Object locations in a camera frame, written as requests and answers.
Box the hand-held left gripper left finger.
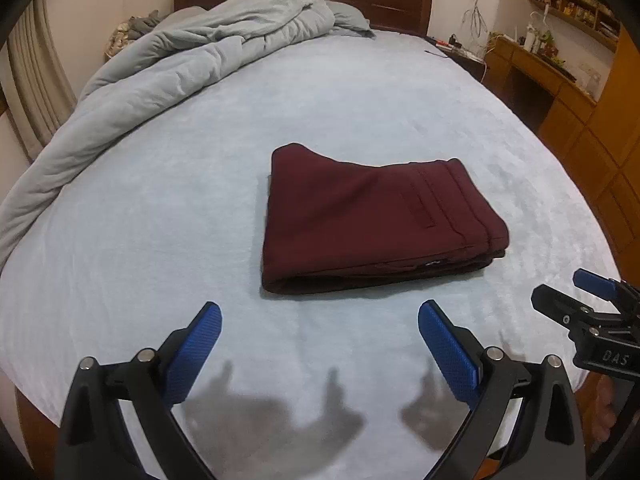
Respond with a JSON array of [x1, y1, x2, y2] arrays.
[[54, 301, 223, 480]]

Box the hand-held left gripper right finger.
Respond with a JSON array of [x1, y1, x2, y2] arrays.
[[417, 300, 586, 480]]

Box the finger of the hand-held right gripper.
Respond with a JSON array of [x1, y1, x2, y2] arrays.
[[573, 268, 640, 306], [531, 285, 601, 333]]

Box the maroon pants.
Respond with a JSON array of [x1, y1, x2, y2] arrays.
[[260, 143, 511, 297]]

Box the person's right hand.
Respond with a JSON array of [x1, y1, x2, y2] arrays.
[[592, 375, 623, 441]]

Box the bed with light blue sheet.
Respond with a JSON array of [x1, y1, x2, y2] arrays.
[[0, 27, 623, 480]]

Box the wooden wardrobe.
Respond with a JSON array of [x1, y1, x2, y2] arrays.
[[537, 25, 640, 271]]

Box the wooden desk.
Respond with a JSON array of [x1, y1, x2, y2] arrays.
[[485, 35, 598, 136]]

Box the dark nightstand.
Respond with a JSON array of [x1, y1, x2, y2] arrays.
[[425, 35, 488, 82]]

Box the grey duvet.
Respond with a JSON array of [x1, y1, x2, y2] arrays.
[[0, 0, 351, 271]]

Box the beige curtain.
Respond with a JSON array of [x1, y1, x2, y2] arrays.
[[7, 0, 76, 161]]

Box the grey pillow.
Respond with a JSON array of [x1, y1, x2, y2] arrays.
[[325, 1, 376, 39]]

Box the white wall socket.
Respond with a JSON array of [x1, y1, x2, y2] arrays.
[[580, 62, 602, 92]]

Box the wooden wall shelf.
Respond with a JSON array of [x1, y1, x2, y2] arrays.
[[530, 0, 623, 52]]

